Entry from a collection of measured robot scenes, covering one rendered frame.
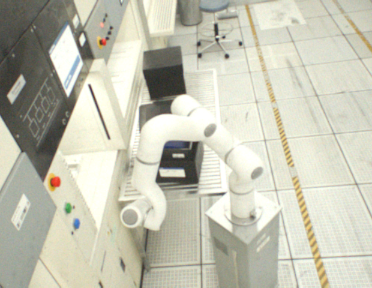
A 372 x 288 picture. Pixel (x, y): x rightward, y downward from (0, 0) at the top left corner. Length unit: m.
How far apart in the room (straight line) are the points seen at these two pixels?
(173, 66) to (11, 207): 1.72
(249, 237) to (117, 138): 0.93
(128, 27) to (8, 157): 2.36
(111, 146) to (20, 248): 1.12
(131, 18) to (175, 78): 0.88
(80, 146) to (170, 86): 0.83
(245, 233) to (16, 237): 1.04
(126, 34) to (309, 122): 1.85
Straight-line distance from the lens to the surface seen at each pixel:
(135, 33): 3.42
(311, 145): 3.41
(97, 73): 1.94
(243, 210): 1.83
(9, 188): 1.19
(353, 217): 2.93
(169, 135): 1.28
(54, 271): 1.47
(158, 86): 2.71
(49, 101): 1.48
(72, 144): 2.27
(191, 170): 1.99
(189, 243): 2.75
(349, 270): 2.68
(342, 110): 3.84
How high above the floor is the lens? 2.27
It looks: 41 degrees down
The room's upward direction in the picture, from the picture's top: 11 degrees counter-clockwise
